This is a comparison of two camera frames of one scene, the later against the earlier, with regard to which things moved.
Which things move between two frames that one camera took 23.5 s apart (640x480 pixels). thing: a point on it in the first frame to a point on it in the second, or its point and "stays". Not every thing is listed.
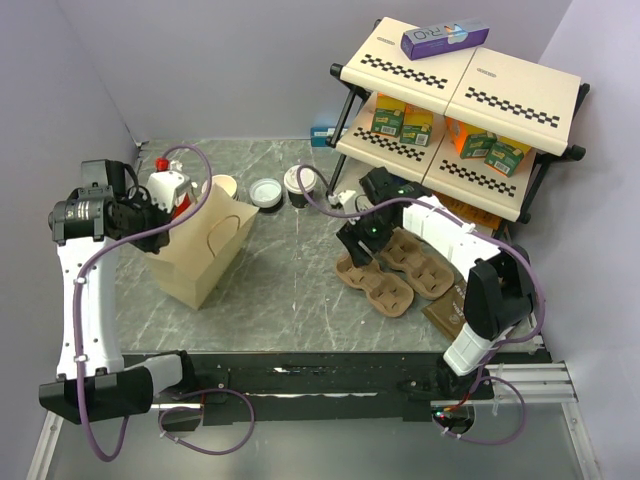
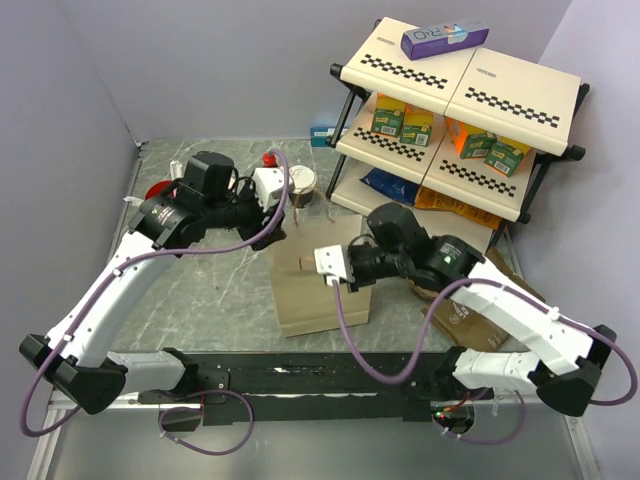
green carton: x=503 y=159 stays
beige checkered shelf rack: x=474 y=124 stays
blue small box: x=319 y=135 stays
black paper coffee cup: x=299 y=200 stays
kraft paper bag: x=202 y=247 to x=304 y=300
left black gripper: x=154 y=242 to x=256 y=228
